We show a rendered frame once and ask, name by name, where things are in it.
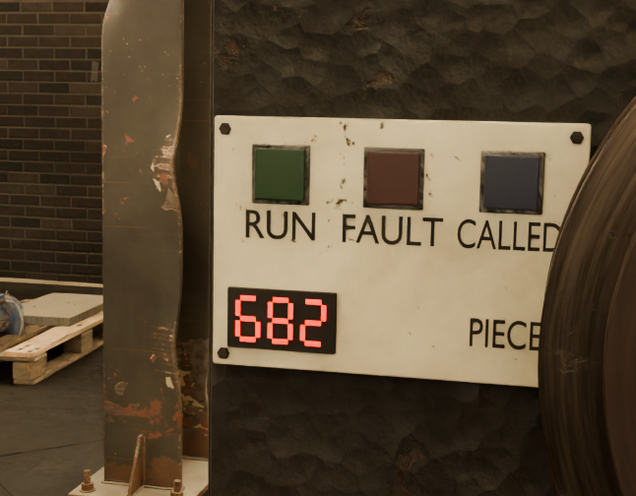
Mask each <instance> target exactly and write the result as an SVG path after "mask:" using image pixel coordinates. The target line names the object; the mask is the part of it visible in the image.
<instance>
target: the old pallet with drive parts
mask: <svg viewBox="0 0 636 496"><path fill-rule="evenodd" d="M102 322H103V310H102V311H100V312H99V313H97V314H95V315H93V316H91V317H90V318H88V319H85V320H83V321H81V322H79V323H77V324H75V325H73V326H71V327H62V326H45V325H30V324H25V330H24V331H23V332H21V336H19V334H16V335H7V332H5V333H0V362H2V361H4V360H5V361H14V362H13V378H14V379H15V380H14V384H25V385H34V384H36V383H38V382H40V381H42V380H43V379H45V378H47V377H48V376H50V375H52V374H54V373H55V372H57V371H59V370H60V369H62V368H64V367H66V366H67V365H69V364H71V363H73V362H74V361H76V360H78V359H80V358H82V357H83V356H85V355H87V354H89V353H90V352H92V351H93V350H95V349H97V348H98V347H100V346H102V345H103V333H102V334H100V335H98V336H96V337H95V338H93V333H92V331H93V329H91V328H92V327H94V326H96V325H98V324H100V323H102ZM62 342H63V351H64V352H63V353H62V354H61V355H60V356H58V357H56V358H54V359H52V360H50V361H49V362H47V356H46V355H47V353H46V351H48V350H49V349H51V348H53V347H54V346H56V345H58V344H60V343H62Z"/></svg>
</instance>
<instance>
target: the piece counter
mask: <svg viewBox="0 0 636 496"><path fill-rule="evenodd" d="M240 300H248V301H256V296H249V295H240ZM240 300H235V316H240ZM321 301H322V300H315V299H305V304H312V305H321ZM273 302H280V303H288V298H282V297H273ZM273 302H268V318H273ZM288 319H293V303H288ZM288 319H281V318H273V323H279V324H287V340H292V327H293V324H289V323H288ZM240 321H249V322H255V338H260V322H256V317H250V316H240ZM240 321H235V335H236V336H237V337H240ZM321 321H325V322H326V305H321ZM321 321H311V320H305V325H309V326H321ZM273 323H268V339H273ZM305 325H300V340H301V341H305ZM255 338H252V337H240V341H251V342H255ZM287 340H281V339H273V341H272V343H278V344H287ZM305 345H307V346H321V342H320V341H305Z"/></svg>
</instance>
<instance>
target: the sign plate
mask: <svg viewBox="0 0 636 496"><path fill-rule="evenodd" d="M591 130H592V127H591V125H590V124H582V123H539V122H494V121H451V120H407V119H363V118H320V117H276V116H232V115H218V116H216V117H215V187H214V334H213V361H214V363H219V364H232V365H245V366H259V367H272V368H285V369H298V370H311V371H325V372H338V373H351V374H364V375H377V376H391V377H404V378H417V379H430V380H443V381H457V382H470V383H483V384H496V385H509V386H523V387H536V388H538V387H539V384H538V357H539V338H540V328H541V313H542V307H543V300H544V292H545V286H546V280H547V275H548V270H549V265H550V261H551V257H552V253H553V249H554V246H555V242H556V238H557V235H558V232H559V229H560V226H561V224H562V221H563V218H564V216H565V213H566V211H567V208H568V206H569V203H570V201H571V198H572V196H573V194H574V192H575V190H576V187H577V185H578V183H579V181H580V179H581V177H582V175H583V173H584V171H585V169H586V167H587V166H588V164H589V162H590V148H591ZM256 149H290V150H305V151H306V154H305V200H304V201H278V200H256V199H255V150H256ZM368 152H391V153H419V154H420V164H419V195H418V206H401V205H376V204H367V203H366V187H367V153H368ZM486 155H525V156H539V157H540V158H541V161H540V183H539V203H538V210H537V211H525V210H500V209H485V208H484V207H483V192H484V167H485V156H486ZM240 295H249V296H256V301H248V300H240ZM273 297H282V298H288V303H293V319H288V303H280V302H273ZM305 299H315V300H322V301H321V305H326V322H325V321H321V305H312V304H305ZM235 300H240V316H250V317H256V322H260V338H255V322H249V321H240V316H235ZM268 302H273V318H281V319H288V323H289V324H293V327H292V340H287V324H279V323H273V318H268ZM305 320H311V321H321V326H309V325H305ZM235 321H240V337H252V338H255V342H251V341H240V337H237V336H236V335H235ZM268 323H273V339H281V340H287V344H278V343H272V341H273V339H268ZM300 325H305V341H320V342H321V346H307V345H305V341H301V340H300Z"/></svg>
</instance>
